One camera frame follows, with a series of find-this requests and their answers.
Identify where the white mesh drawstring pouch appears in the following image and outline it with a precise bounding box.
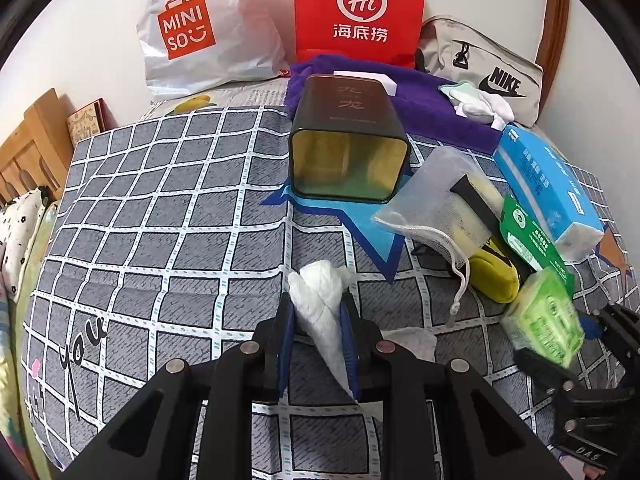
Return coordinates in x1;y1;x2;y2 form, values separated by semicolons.
372;147;506;315

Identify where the dark green tissue packet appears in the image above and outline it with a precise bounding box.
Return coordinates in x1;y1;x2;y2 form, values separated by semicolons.
499;194;577;295

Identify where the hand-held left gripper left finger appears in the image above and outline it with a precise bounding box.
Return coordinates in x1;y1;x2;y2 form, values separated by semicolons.
65;290;302;480

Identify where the pastel printed quilt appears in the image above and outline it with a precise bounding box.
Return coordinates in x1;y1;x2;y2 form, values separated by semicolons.
0;280;57;467

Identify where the light green tissue packet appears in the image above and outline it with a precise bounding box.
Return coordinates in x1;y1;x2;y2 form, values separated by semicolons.
501;266;587;369

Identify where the white plastic shopping bag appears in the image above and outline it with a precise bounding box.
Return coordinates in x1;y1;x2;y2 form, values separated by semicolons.
136;0;292;107

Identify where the blue tissue pack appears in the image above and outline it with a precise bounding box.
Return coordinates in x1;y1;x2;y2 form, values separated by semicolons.
492;124;607;262

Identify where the white floral pillow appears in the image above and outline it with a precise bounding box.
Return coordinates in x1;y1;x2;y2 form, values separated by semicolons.
0;187;52;306

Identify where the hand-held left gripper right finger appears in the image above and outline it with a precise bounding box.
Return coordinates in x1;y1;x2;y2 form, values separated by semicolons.
340;295;571;480

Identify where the wooden headboard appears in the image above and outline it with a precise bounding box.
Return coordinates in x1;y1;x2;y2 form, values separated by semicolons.
536;0;572;127

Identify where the mustard yellow pouch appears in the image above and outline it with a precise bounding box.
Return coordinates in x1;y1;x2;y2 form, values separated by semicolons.
469;240;522;305

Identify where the dark metal tin box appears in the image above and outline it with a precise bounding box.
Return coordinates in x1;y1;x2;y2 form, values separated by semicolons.
288;74;411;206

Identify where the light wooden furniture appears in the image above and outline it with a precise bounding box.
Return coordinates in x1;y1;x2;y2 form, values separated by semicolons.
0;87;77;207

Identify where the white and mint sock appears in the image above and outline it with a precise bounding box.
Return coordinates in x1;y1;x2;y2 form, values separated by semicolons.
438;81;517;132

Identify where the beige waist bag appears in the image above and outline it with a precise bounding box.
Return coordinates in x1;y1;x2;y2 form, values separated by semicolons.
414;15;545;128

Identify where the yellow pouch with black band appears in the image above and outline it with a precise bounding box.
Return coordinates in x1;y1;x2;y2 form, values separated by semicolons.
447;167;507;261

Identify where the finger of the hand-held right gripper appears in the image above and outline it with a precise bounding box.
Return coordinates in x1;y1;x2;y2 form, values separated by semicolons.
580;305;640;386
512;347;626;411

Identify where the white cloth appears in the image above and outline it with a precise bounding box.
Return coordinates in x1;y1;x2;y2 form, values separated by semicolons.
287;259;357;401

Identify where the grey checked bed sheet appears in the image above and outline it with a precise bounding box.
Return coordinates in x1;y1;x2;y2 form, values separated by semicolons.
22;87;640;480

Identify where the purple towel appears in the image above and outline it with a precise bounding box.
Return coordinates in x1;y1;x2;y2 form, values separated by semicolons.
283;54;503;153

